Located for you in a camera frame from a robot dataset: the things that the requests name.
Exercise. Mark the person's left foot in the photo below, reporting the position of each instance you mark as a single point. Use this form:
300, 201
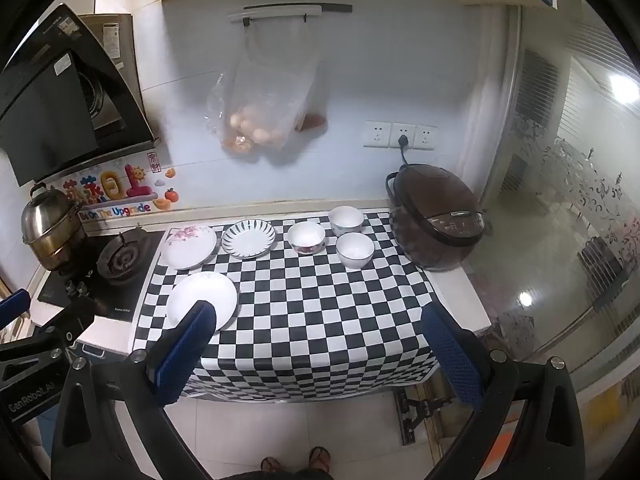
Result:
272, 463

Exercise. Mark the patterned glass sliding door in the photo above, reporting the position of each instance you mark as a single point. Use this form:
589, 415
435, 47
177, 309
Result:
575, 185

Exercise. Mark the wall hook rail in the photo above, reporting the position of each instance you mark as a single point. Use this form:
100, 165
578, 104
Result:
290, 11

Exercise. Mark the plain white plate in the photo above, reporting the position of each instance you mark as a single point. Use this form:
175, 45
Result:
192, 294

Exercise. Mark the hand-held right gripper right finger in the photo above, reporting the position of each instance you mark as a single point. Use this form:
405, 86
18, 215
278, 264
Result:
452, 360

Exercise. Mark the white bowl with dark rim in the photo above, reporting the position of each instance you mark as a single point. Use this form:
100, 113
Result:
355, 247

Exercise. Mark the black range hood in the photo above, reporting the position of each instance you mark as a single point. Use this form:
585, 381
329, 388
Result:
45, 110

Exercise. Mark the blue leaf striped plate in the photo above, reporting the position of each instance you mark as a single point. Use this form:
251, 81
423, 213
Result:
248, 241

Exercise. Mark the colourful wall sticker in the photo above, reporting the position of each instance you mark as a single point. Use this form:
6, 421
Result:
115, 185

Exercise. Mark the clear plastic bag of eggs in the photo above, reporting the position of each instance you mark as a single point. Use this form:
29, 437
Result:
265, 105

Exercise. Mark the white wall outlet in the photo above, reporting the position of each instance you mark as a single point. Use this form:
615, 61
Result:
403, 128
376, 134
425, 137

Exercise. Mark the white bowl with pink pattern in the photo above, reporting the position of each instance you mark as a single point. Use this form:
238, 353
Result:
306, 235

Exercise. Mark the pink floral plate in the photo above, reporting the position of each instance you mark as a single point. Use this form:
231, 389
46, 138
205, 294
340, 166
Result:
192, 252

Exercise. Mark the black metal frame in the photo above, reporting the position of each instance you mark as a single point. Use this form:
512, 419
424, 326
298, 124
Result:
420, 410

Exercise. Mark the person's right foot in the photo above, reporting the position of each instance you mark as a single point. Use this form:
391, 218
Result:
320, 457

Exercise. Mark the person's foot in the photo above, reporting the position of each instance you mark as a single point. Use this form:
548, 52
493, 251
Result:
272, 463
320, 457

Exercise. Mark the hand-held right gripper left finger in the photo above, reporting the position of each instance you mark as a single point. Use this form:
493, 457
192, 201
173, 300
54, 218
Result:
182, 360

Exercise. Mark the brown rice cooker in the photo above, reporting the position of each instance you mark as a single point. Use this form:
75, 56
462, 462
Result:
437, 220

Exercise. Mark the black white checkered cloth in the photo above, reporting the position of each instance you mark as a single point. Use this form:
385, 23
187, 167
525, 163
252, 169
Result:
310, 320

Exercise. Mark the white bowl with coloured dots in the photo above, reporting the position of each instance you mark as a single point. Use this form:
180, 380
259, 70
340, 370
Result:
346, 217

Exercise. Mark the stainless steel pot with lid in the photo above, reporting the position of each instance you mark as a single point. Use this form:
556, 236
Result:
50, 230

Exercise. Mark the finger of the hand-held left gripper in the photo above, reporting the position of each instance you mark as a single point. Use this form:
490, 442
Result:
75, 312
14, 304

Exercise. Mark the black gas stove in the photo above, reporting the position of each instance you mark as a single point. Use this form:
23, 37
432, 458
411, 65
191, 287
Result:
120, 260

